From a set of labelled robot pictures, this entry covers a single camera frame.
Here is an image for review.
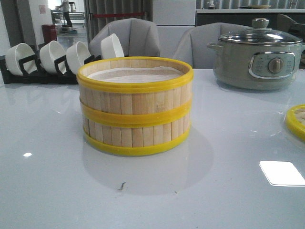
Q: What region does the bamboo steamer basket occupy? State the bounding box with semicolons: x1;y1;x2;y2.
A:
83;113;191;156
77;57;193;128

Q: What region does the yellow woven steamer lid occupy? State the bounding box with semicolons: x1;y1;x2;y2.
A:
285;104;305;142

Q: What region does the grey chair left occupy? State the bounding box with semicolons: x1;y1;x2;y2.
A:
88;18;160;57

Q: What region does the grey chair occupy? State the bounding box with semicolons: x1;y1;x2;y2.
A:
88;18;160;57
173;22;247;69

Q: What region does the white bowl right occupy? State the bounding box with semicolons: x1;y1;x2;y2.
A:
101;33;124;59

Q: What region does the white bowl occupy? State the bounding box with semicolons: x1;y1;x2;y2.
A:
5;43;34;76
101;33;124;59
40;41;66;74
66;42;91;74

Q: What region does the grey chair right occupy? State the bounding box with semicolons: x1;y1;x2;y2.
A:
173;22;247;69

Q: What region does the white cabinet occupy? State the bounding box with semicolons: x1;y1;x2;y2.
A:
152;0;196;58

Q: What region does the grey electric cooking pot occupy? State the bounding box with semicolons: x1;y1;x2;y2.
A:
207;41;305;90

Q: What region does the black dish rack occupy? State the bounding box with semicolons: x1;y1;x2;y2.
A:
0;51;101;84

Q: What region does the red bin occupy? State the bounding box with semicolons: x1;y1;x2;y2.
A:
41;24;57;44

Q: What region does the grey counter shelf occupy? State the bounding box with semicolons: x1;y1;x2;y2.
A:
195;9;305;29

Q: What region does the glass pot lid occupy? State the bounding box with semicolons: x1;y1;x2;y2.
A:
219;18;303;46

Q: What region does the person in background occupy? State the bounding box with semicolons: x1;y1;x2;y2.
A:
56;0;72;27

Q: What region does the white bowl far left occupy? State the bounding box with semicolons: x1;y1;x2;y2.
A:
5;43;34;76

